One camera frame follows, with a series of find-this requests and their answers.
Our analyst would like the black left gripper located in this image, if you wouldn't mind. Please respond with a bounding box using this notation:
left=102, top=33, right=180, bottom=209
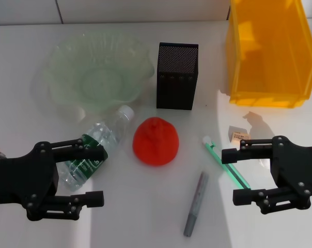
left=0, top=138, right=108, bottom=222

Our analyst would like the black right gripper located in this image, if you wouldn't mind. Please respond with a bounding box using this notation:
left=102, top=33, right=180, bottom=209
left=222, top=135, right=312, bottom=215

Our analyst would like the beige eraser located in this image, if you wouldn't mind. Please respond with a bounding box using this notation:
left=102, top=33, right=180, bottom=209
left=231, top=131, right=251, bottom=143

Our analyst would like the green utility knife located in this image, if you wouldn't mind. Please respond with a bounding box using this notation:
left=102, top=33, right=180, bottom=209
left=201, top=136, right=251, bottom=191

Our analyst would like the clear green-label water bottle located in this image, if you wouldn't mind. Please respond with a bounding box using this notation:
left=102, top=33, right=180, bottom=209
left=56, top=105, right=135, bottom=192

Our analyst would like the grey marker pen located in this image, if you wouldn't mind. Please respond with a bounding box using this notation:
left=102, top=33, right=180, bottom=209
left=183, top=170, right=210, bottom=238

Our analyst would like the green glass fruit bowl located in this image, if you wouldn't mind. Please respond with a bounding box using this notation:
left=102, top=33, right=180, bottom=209
left=46, top=30, right=154, bottom=122

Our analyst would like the black mesh pen holder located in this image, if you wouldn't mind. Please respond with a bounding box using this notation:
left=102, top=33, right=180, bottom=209
left=155, top=42, right=199, bottom=111

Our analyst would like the yellow plastic bin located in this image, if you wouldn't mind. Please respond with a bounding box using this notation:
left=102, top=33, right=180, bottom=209
left=225, top=0, right=312, bottom=109

